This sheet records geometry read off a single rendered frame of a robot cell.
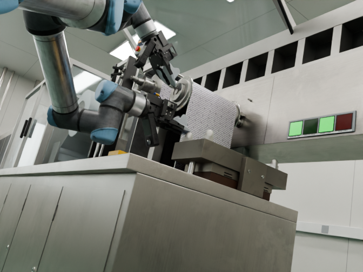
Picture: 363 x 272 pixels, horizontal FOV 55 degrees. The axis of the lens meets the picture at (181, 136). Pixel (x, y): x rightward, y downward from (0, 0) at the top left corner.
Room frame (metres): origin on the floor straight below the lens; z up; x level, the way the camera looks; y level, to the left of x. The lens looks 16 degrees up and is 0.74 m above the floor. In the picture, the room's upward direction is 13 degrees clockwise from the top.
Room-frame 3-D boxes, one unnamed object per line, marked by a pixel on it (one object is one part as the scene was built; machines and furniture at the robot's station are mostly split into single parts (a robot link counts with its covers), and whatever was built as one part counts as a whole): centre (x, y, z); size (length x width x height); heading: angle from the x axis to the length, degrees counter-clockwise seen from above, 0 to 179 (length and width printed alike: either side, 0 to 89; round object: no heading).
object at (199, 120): (1.27, -0.10, 1.12); 0.23 x 0.01 x 0.18; 123
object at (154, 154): (1.26, 0.09, 1.05); 0.06 x 0.05 x 0.31; 123
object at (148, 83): (1.45, 0.20, 1.33); 0.06 x 0.06 x 0.06; 33
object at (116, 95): (1.05, 0.24, 1.11); 0.11 x 0.08 x 0.09; 123
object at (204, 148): (1.19, -0.19, 1.00); 0.40 x 0.16 x 0.06; 123
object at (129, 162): (2.06, 0.52, 0.88); 2.52 x 0.66 x 0.04; 33
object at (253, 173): (1.12, -0.26, 0.96); 0.10 x 0.03 x 0.11; 123
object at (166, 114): (1.14, 0.10, 1.12); 0.12 x 0.08 x 0.09; 123
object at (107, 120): (1.05, 0.25, 1.01); 0.11 x 0.08 x 0.11; 84
